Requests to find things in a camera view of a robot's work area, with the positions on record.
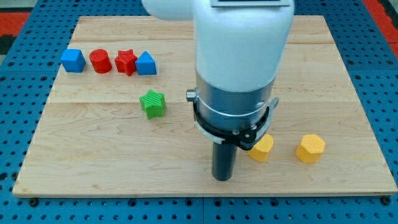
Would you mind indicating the green star block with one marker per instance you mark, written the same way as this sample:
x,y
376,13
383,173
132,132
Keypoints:
x,y
153,104

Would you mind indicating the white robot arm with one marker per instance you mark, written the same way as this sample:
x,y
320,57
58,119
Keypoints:
x,y
238,47

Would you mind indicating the red star block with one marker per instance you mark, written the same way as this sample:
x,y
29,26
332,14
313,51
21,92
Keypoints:
x,y
126,62

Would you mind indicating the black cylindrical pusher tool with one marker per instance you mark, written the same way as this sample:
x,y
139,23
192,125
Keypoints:
x,y
223,159

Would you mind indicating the blue triangle block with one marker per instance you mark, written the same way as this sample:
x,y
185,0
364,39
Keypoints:
x,y
145,64

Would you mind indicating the yellow pentagon block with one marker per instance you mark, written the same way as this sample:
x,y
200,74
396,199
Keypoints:
x,y
261,150

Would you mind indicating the wooden board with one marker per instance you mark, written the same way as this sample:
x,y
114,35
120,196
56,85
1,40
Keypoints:
x,y
94,140

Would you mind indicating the red cylinder block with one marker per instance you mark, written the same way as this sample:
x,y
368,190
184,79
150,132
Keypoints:
x,y
100,61

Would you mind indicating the yellow hexagon block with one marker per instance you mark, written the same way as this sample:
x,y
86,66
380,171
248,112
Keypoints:
x,y
310,148

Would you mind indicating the blue cube block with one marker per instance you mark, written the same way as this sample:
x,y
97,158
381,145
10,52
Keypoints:
x,y
73,60

